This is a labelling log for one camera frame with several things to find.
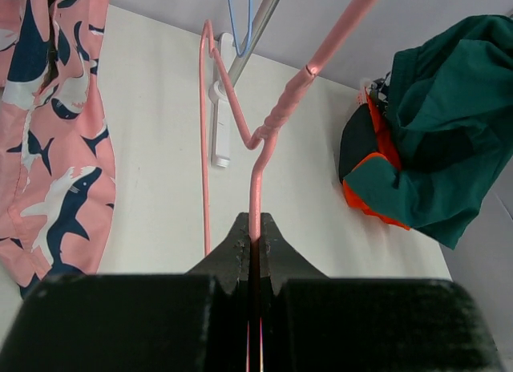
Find orange shorts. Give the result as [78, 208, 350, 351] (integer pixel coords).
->
[341, 103, 410, 230]

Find teal shorts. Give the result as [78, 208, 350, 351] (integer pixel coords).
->
[345, 14, 512, 249]

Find metal clothes rack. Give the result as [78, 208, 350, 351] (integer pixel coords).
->
[208, 0, 281, 168]

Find white plastic basket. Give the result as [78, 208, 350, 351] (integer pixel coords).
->
[356, 78, 373, 106]

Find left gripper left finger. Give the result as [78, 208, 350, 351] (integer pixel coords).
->
[1, 213, 249, 371]

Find blue patterned shorts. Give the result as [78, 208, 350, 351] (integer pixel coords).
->
[368, 71, 391, 116]

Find black shorts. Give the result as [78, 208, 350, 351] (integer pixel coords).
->
[338, 103, 378, 182]

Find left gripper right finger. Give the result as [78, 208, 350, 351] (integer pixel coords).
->
[260, 213, 501, 371]

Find pink patterned shorts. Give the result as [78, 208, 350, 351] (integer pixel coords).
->
[1, 0, 115, 295]

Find blue wire hanger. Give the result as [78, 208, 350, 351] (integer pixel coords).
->
[224, 0, 254, 59]

